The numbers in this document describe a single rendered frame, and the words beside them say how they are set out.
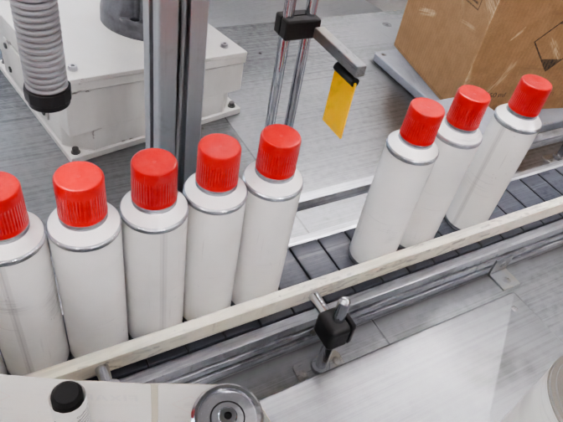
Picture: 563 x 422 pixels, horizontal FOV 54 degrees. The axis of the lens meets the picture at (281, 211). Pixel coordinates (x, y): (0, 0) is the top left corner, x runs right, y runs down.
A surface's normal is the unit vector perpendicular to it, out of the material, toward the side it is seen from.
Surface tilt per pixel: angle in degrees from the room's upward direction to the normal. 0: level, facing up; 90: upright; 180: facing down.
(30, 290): 90
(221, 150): 3
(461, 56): 90
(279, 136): 3
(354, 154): 0
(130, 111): 90
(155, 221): 42
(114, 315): 90
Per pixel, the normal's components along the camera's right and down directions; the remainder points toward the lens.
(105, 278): 0.63, 0.60
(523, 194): 0.15, -0.72
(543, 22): 0.29, 0.69
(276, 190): 0.22, -0.07
